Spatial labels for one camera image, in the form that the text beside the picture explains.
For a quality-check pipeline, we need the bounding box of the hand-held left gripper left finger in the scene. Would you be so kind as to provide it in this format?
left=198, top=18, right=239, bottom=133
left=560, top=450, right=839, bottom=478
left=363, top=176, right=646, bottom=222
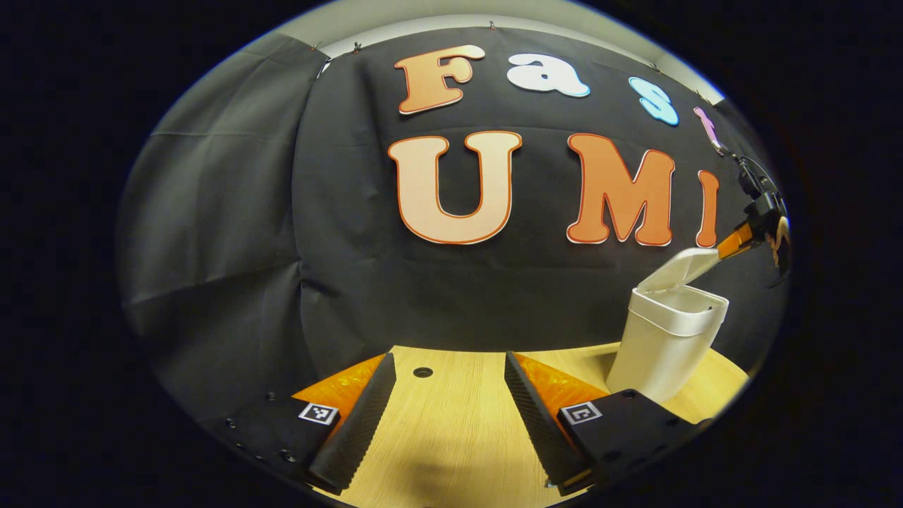
left=205, top=353, right=397, bottom=495

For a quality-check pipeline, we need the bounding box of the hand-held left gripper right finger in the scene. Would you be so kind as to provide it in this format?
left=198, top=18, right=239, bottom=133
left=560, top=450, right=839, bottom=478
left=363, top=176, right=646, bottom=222
left=504, top=351, right=713, bottom=496

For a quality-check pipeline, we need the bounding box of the white desktop garbage bin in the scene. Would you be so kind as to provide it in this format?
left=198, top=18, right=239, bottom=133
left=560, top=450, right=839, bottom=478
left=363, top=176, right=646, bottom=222
left=605, top=247, right=729, bottom=404

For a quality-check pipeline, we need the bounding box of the wooden desktop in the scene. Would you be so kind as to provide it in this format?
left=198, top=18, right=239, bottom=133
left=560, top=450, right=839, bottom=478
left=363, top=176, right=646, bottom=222
left=310, top=344, right=750, bottom=508

